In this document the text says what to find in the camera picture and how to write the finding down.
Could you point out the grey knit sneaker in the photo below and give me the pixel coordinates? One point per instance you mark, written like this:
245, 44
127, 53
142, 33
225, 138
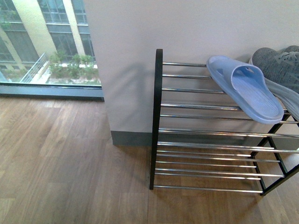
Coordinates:
281, 72

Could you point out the light blue slide slipper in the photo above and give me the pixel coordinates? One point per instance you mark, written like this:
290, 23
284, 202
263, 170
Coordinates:
245, 84

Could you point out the black metal shoe rack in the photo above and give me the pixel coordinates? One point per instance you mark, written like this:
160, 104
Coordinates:
202, 140

